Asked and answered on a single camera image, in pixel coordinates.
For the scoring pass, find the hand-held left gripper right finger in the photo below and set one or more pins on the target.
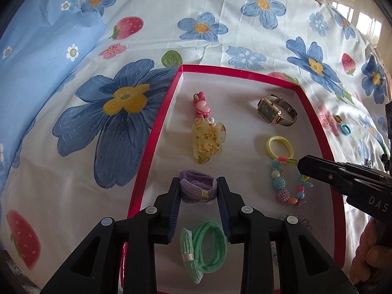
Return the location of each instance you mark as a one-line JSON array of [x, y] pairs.
[[225, 214]]

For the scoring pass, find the blue pillow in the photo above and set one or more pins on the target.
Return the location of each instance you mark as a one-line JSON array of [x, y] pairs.
[[36, 67]]

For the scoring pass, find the gold wristwatch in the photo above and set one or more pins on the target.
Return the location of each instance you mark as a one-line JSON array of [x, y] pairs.
[[269, 110]]

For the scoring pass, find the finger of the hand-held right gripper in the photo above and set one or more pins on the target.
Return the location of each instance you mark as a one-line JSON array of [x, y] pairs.
[[367, 173], [318, 171]]

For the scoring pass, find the pink heart hair clip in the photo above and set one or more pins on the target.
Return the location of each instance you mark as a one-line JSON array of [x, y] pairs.
[[202, 108]]

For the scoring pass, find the red shallow box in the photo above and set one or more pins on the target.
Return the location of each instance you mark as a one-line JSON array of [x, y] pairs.
[[232, 159]]

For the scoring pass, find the yellow translucent claw clip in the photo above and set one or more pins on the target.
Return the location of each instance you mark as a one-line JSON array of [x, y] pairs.
[[205, 141]]

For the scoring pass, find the floral bedsheet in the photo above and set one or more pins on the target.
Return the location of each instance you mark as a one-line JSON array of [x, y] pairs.
[[214, 46]]

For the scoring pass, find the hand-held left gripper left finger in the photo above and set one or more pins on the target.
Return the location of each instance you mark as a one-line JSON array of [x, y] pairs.
[[173, 214]]

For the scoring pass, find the person's right hand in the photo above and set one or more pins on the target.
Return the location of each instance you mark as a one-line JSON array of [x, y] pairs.
[[372, 258]]

